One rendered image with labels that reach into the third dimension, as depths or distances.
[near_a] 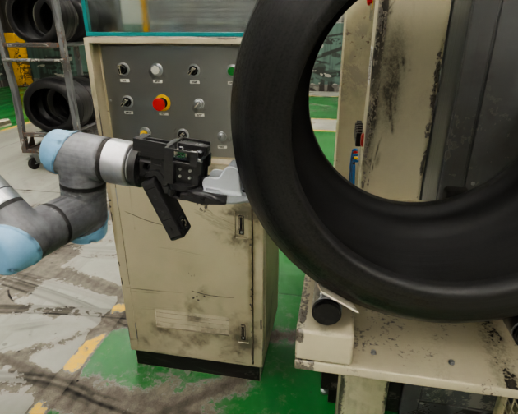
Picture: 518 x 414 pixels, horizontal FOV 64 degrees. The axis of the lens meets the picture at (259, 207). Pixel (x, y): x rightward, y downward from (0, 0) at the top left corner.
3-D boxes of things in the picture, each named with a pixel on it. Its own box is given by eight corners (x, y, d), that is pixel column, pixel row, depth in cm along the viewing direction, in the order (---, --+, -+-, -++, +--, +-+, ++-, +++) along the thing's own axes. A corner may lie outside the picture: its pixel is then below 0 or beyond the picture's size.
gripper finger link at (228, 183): (261, 175, 62) (201, 163, 63) (256, 210, 64) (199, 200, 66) (264, 168, 65) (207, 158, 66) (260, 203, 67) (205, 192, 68)
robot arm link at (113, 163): (100, 189, 67) (124, 173, 75) (127, 194, 67) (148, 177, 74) (98, 144, 64) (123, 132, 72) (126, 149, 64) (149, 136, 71)
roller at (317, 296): (335, 204, 92) (346, 220, 93) (318, 215, 94) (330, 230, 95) (330, 296, 61) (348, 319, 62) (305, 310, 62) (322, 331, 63)
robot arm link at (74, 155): (67, 167, 76) (62, 121, 72) (122, 177, 75) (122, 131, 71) (38, 182, 69) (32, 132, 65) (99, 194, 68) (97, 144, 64)
